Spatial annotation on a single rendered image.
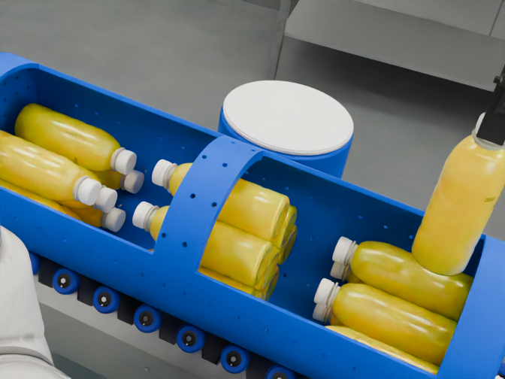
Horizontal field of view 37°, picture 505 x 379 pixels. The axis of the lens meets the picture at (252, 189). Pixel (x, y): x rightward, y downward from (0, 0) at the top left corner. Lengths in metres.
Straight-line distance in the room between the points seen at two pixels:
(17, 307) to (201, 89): 2.99
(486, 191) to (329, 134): 0.71
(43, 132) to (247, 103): 0.49
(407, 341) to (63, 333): 0.55
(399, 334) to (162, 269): 0.35
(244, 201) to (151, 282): 0.17
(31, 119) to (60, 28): 2.86
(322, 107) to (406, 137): 2.08
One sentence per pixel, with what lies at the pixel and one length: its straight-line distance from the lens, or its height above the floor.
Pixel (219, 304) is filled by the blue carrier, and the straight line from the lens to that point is 1.03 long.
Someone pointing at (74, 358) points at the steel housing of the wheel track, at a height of 0.84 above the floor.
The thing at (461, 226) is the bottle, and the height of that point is 1.32.
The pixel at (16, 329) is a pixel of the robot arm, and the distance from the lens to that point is 0.79.
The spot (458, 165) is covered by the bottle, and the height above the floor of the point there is 1.39.
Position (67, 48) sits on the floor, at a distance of 3.95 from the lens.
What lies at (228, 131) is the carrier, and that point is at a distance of 1.52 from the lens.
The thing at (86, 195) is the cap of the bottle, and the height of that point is 1.12.
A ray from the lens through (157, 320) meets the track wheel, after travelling 1.17.
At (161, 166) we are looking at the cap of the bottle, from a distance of 1.13.
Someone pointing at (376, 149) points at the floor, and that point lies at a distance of 3.53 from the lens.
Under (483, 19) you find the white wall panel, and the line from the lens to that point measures 4.52.
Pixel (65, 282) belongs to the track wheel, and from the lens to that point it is 1.23.
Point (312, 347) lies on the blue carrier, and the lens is 1.01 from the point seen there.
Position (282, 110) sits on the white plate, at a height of 1.04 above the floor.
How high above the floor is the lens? 1.83
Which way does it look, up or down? 37 degrees down
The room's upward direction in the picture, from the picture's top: 11 degrees clockwise
